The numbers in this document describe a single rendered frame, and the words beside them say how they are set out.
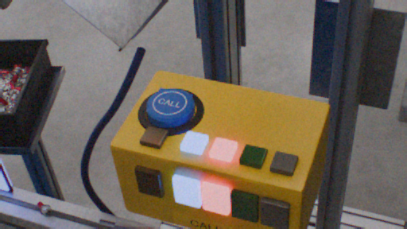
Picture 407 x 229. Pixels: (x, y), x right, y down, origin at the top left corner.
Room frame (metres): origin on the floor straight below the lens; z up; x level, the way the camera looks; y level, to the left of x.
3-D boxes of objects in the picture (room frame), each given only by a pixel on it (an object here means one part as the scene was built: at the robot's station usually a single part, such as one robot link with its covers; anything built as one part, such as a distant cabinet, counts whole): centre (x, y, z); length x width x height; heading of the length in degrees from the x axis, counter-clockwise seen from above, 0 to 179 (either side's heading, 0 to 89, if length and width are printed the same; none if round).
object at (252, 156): (0.31, -0.03, 1.08); 0.02 x 0.02 x 0.01; 66
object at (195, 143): (0.33, 0.01, 1.08); 0.02 x 0.02 x 0.01; 66
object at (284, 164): (0.30, -0.06, 1.08); 0.02 x 0.02 x 0.01; 66
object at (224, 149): (0.32, -0.01, 1.08); 0.02 x 0.02 x 0.01; 66
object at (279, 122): (0.35, -0.01, 1.02); 0.16 x 0.10 x 0.11; 66
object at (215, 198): (0.30, 0.00, 1.04); 0.02 x 0.01 x 0.03; 66
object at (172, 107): (0.37, 0.03, 1.08); 0.04 x 0.04 x 0.02
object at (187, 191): (0.31, 0.02, 1.04); 0.02 x 0.01 x 0.03; 66
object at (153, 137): (0.34, 0.04, 1.08); 0.02 x 0.02 x 0.01; 66
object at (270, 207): (0.28, -0.05, 1.04); 0.02 x 0.01 x 0.03; 66
